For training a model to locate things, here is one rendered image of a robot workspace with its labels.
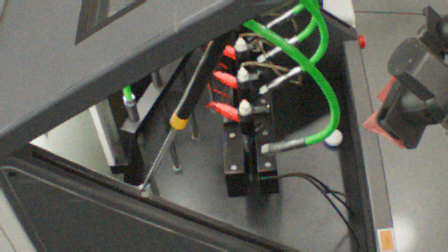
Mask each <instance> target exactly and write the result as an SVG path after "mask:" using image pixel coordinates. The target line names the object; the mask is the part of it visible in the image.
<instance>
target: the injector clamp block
mask: <svg viewBox="0 0 448 252"><path fill-rule="evenodd" d="M260 55H262V52H261V51H257V52H256V51H252V50H251V51H249V59H250V62H254V61H255V60H257V58H258V56H260ZM257 70H258V73H259V80H251V82H252V92H257V91H258V90H259V88H260V87H262V85H264V84H266V83H270V73H269V67H264V66H263V67H262V66H260V67H257V68H256V69H255V70H254V71H252V72H251V75H253V74H257ZM237 74H238V72H237V69H236V59H233V58H232V76H233V77H235V78H236V75H237ZM233 99H234V109H237V108H238V107H239V106H240V103H239V100H238V95H237V89H235V88H233ZM267 102H269V113H254V125H255V124H257V125H258V124H259V123H260V122H262V121H264V122H265V123H266V129H264V130H262V131H261V132H260V133H259V134H256V135H254V139H255V145H254V151H255V158H256V165H257V173H258V180H259V188H260V194H261V195H267V194H277V193H279V192H280V191H279V181H278V179H273V180H260V178H261V177H267V176H277V175H278V171H277V170H278V161H277V154H274V155H270V156H265V155H263V154H262V146H263V145H265V144H268V143H275V134H274V117H273V108H272V99H271V93H270V95H268V96H262V97H260V98H258V100H256V101H254V103H253V105H254V107H259V106H267ZM223 134H224V175H225V180H226V185H227V189H228V197H237V196H248V187H247V173H246V168H247V162H246V156H245V145H244V143H243V137H242V136H241V131H240V126H239V122H238V121H235V126H230V127H224V122H223Z"/></svg>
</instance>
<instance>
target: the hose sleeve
mask: <svg viewBox="0 0 448 252"><path fill-rule="evenodd" d="M307 137H309V136H304V137H300V138H294V139H290V140H286V141H282V142H278V143H272V144H270V147H269V150H270V153H271V154H278V153H282V152H285V151H293V150H296V149H301V148H305V147H308V146H310V145H307V144H306V142H305V138H307Z"/></svg>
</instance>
